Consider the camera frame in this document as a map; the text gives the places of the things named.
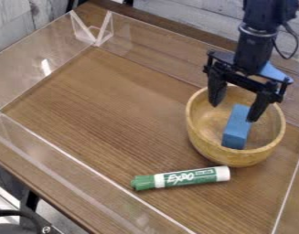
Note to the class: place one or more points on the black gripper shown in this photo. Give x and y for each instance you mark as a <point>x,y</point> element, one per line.
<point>223,72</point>

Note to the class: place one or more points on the blue rectangular block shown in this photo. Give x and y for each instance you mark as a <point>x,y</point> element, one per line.
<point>236,130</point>

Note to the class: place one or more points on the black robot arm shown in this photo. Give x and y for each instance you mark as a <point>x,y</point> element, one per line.
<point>245,67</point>

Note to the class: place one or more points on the brown wooden bowl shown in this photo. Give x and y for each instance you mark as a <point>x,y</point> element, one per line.
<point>205,122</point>

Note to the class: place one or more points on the green Expo marker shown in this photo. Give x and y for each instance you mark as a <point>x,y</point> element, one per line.
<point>181,178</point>

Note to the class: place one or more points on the clear acrylic tray walls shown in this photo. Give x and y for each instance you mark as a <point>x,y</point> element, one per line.
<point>93,90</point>

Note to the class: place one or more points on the black equipment bottom left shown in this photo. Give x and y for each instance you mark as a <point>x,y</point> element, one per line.
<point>24,222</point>

